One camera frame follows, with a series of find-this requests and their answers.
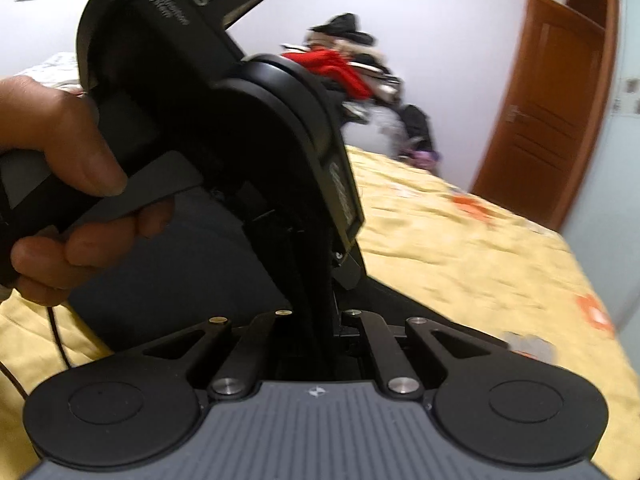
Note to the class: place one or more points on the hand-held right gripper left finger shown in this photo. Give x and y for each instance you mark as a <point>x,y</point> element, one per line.
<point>260,342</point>

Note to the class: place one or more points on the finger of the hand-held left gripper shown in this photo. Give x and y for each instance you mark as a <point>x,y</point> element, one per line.
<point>347,275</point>

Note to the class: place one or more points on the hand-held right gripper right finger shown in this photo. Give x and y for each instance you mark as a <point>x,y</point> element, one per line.
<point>375,347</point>

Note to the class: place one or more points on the black pants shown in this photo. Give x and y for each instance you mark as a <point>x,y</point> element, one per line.
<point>200,270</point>

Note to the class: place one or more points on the person's left hand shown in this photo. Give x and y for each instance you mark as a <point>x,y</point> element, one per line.
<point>60,130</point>

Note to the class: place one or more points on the yellow printed bed sheet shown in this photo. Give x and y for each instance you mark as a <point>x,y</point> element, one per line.
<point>450,240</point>

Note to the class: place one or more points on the purple cloth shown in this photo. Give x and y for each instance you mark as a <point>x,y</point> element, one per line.
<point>424,161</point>

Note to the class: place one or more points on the grey bag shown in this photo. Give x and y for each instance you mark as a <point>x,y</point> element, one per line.
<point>372,132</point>

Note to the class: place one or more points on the red garment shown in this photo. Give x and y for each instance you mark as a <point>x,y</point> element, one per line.
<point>335,67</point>

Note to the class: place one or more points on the black jacket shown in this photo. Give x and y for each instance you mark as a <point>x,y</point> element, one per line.
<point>417,127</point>

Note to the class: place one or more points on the black garment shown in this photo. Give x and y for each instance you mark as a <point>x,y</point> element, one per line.
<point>345,27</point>

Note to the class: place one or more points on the wooden door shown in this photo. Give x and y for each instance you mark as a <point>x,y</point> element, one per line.
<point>550,110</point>

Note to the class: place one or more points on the frosted glass sliding door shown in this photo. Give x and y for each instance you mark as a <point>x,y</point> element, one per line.
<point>615,185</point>

